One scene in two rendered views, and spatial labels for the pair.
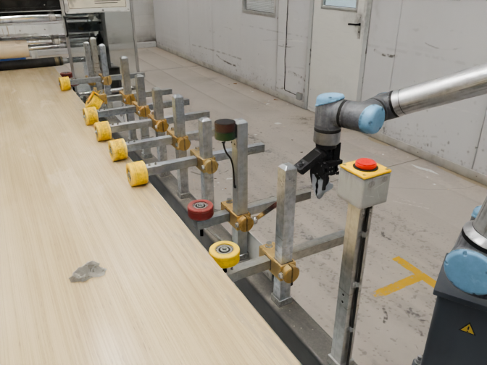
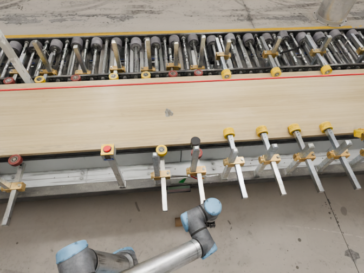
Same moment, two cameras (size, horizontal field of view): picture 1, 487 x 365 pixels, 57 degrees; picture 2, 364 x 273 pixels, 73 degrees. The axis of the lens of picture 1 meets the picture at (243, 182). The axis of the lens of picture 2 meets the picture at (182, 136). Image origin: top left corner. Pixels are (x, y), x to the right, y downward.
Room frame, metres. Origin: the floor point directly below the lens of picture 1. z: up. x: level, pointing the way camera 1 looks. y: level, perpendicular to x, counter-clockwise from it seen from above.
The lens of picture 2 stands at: (1.41, -0.73, 2.43)
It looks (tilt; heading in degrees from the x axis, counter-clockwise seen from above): 57 degrees down; 110
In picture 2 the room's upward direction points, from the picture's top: 3 degrees clockwise
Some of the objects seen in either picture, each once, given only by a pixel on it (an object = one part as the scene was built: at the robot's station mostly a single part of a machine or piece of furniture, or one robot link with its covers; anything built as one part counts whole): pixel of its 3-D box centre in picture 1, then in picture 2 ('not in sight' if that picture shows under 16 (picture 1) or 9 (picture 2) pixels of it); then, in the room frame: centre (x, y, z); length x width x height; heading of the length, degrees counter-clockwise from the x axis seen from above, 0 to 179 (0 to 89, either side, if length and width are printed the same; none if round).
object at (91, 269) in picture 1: (86, 269); (168, 111); (0.88, 0.38, 0.91); 0.09 x 0.07 x 0.02; 126
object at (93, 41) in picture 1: (97, 74); not in sight; (2.99, 0.97, 0.93); 0.04 x 0.04 x 0.48; 29
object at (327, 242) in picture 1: (286, 256); (163, 180); (1.07, -0.12, 0.82); 0.44 x 0.03 x 0.04; 119
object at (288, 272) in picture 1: (278, 262); (160, 175); (1.03, -0.10, 0.82); 0.14 x 0.06 x 0.05; 29
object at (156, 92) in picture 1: (161, 140); (296, 162); (1.89, 0.37, 0.87); 0.04 x 0.04 x 0.48; 29
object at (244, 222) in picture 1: (235, 216); (195, 170); (1.25, 0.02, 0.85); 0.14 x 0.06 x 0.05; 29
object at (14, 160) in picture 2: not in sight; (18, 162); (0.09, -0.43, 0.85); 0.08 x 0.08 x 0.11
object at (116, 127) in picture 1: (157, 121); (306, 157); (1.93, 0.38, 0.95); 0.50 x 0.04 x 0.04; 119
